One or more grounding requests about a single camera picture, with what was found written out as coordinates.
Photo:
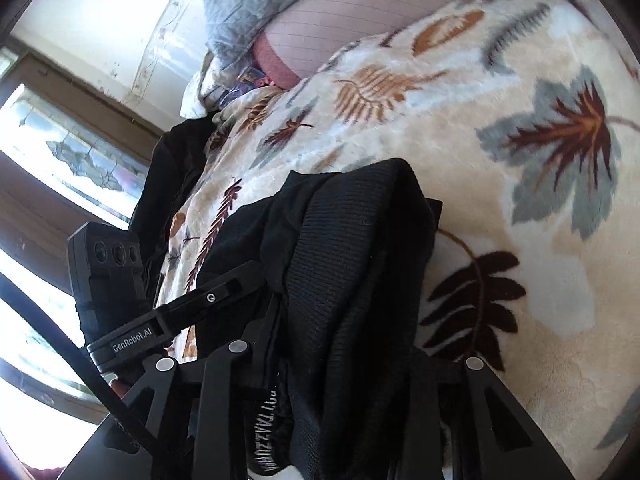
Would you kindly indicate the white pillow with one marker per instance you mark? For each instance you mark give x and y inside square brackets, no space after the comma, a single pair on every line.
[206,88]

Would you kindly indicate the small colourful box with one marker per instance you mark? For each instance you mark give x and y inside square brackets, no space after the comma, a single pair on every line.
[249,79]

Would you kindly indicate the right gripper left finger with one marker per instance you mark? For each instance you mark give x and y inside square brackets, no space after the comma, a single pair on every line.
[225,417]

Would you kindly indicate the black garment at bed edge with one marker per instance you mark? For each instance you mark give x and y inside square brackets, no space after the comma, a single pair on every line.
[177,163]

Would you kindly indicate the black pants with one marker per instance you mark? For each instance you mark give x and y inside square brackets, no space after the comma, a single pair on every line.
[346,253]

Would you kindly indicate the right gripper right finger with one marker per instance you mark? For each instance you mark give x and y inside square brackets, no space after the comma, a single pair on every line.
[469,411]

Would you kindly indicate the leaf pattern fleece blanket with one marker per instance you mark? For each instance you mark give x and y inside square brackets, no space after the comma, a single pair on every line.
[523,119]

